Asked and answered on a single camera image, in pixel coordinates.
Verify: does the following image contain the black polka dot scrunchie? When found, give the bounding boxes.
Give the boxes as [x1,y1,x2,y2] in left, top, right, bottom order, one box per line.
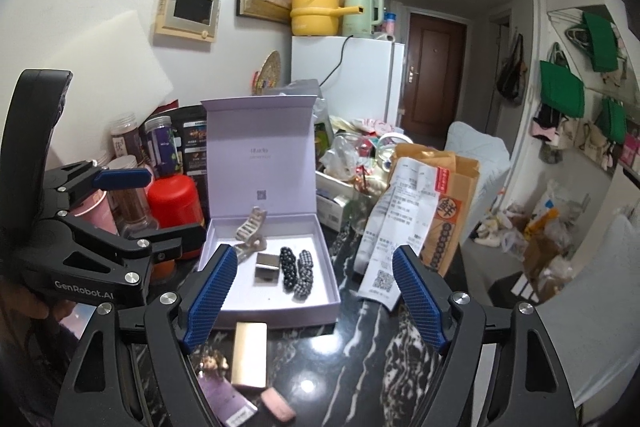
[280,247,297,293]

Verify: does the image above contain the red cylindrical canister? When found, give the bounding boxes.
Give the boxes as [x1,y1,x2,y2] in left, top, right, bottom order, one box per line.
[146,174,205,229]

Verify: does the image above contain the smoky transparent plastic case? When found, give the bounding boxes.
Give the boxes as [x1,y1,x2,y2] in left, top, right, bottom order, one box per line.
[255,253,280,283]

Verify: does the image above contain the brown paper bag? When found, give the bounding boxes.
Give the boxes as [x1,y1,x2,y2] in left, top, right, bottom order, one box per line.
[392,144,480,275]

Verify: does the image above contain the glass cup with spoon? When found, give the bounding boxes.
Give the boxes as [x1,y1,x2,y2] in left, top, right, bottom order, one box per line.
[346,188,376,235]

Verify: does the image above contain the black hanging bag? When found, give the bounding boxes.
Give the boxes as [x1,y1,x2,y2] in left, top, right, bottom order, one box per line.
[496,34,527,106]

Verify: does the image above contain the yellow cooking pot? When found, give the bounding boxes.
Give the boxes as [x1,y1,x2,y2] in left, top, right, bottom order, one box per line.
[290,0,356,37]

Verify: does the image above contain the purple small carton box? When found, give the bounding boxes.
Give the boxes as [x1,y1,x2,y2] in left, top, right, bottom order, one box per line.
[192,345,257,427]

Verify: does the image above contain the clear jar amber contents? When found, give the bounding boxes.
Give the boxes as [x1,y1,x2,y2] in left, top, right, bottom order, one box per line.
[107,155,160,239]

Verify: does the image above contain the lavender open gift box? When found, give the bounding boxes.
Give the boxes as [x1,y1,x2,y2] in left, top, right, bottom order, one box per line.
[200,95,341,329]

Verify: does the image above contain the purple label jar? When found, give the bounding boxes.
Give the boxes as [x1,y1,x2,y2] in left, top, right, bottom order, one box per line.
[144,116,180,178]

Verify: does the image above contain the green electric kettle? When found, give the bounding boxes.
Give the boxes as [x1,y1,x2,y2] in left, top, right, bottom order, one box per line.
[342,0,384,38]

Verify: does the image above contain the pink paper cup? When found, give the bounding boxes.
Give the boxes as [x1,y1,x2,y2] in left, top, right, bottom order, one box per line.
[72,190,118,235]

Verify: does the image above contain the white medicine box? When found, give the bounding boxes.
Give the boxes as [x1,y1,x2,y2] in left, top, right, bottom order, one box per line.
[316,171,355,232]

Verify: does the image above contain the white refrigerator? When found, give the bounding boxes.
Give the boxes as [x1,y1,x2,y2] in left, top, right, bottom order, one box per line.
[291,36,406,126]

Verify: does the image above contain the pearl white hair claw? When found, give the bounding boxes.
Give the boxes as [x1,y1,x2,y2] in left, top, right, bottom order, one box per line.
[233,206,267,263]

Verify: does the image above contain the brown label jar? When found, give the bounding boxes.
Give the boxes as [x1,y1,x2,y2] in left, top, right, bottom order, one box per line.
[110,112,143,164]

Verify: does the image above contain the wall intercom panel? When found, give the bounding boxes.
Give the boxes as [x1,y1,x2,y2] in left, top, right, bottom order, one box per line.
[154,0,220,42]

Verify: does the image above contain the long white receipt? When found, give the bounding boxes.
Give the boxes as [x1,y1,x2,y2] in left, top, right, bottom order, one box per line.
[354,157,439,310]

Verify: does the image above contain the green tote bag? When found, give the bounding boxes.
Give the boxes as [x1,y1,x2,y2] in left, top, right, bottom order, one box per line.
[565,12,618,72]
[540,42,585,118]
[596,96,627,144]

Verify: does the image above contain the pink round compact case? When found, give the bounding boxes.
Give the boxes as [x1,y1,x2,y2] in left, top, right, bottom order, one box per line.
[260,387,296,423]

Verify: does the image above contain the gold rectangular box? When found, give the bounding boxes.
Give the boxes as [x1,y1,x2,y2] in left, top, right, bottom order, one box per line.
[231,322,268,389]

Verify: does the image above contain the brown door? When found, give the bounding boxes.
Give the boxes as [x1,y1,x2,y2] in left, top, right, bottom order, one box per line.
[401,14,466,139]

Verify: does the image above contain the black white checkered scrunchie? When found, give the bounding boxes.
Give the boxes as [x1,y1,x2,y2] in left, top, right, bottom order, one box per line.
[293,251,314,301]

